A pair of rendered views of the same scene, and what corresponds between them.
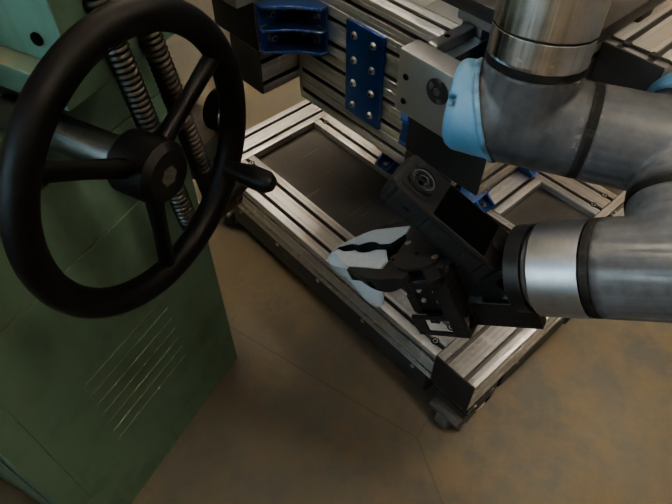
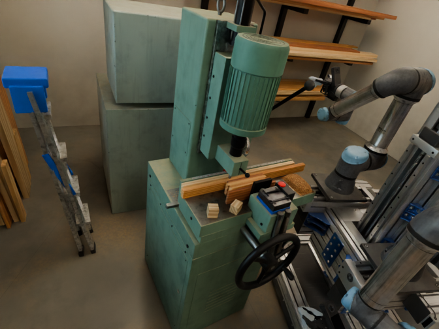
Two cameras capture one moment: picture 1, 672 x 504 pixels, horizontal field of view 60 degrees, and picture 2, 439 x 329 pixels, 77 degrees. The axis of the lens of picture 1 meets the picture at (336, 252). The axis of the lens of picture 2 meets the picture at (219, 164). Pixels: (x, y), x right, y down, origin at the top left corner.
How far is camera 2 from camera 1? 59 cm
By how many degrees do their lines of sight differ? 25
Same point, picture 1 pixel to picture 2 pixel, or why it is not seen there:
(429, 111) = (345, 281)
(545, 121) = (366, 314)
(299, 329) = (268, 312)
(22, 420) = (194, 293)
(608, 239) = not seen: outside the picture
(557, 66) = (372, 305)
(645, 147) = not seen: outside the picture
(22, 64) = (254, 225)
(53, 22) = (267, 225)
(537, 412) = not seen: outside the picture
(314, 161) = (302, 257)
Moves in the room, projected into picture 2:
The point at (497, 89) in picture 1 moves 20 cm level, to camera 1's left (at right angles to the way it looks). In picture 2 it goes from (357, 300) to (296, 264)
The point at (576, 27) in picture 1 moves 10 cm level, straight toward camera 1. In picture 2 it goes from (379, 301) to (360, 318)
